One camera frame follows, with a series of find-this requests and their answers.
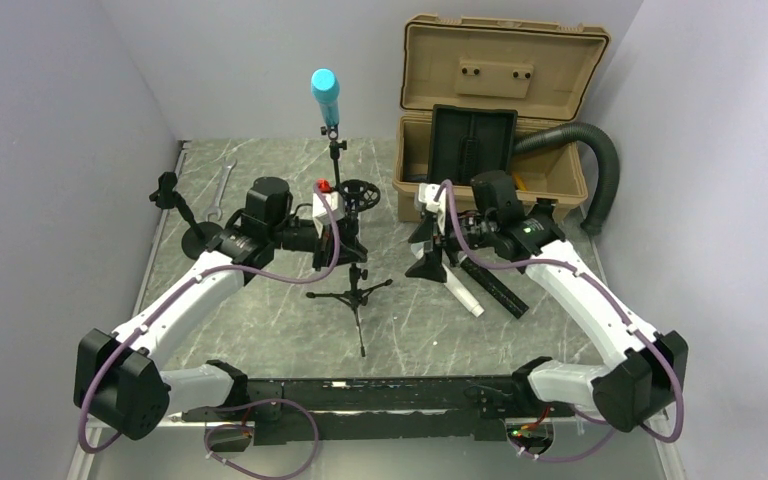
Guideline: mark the black round base mic stand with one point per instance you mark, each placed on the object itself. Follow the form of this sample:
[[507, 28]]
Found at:
[[199, 233]]

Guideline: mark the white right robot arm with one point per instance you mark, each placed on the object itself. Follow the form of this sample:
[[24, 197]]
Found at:
[[642, 370]]

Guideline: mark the black microphone silver grille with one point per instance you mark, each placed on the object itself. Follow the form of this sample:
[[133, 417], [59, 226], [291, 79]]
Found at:
[[503, 295]]

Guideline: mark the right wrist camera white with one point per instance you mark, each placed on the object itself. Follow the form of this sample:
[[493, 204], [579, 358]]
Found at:
[[431, 199]]

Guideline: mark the white microphone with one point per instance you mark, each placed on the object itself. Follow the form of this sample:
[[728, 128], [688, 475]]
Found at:
[[457, 289]]

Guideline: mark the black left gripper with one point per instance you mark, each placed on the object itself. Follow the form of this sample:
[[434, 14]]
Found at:
[[349, 253]]

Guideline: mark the cyan microphone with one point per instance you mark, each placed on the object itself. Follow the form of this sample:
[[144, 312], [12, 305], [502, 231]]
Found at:
[[325, 89]]

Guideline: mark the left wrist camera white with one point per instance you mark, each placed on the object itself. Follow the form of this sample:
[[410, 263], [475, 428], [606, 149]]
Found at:
[[325, 196]]

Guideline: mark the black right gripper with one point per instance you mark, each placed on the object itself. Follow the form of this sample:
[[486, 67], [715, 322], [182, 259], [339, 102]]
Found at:
[[429, 267]]

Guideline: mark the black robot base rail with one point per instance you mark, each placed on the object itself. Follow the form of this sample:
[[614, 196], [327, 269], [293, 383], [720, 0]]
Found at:
[[477, 407]]

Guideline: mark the black tool tray insert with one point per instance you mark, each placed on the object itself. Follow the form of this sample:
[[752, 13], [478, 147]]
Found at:
[[466, 142]]

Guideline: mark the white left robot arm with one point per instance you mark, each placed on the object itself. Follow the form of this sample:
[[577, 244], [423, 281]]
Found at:
[[121, 377]]

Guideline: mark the black tripod stand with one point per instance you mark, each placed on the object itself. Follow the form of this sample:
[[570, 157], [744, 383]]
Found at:
[[336, 147], [356, 291]]

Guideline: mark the silver open-end wrench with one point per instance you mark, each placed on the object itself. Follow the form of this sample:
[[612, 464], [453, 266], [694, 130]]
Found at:
[[214, 211]]

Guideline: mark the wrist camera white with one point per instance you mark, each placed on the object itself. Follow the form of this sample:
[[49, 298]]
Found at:
[[325, 196], [431, 199]]

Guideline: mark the tan plastic toolbox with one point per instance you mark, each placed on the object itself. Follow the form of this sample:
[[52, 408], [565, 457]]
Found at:
[[540, 70]]

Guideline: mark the yellow handled screwdriver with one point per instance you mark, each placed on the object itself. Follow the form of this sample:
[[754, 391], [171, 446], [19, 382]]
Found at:
[[519, 182]]

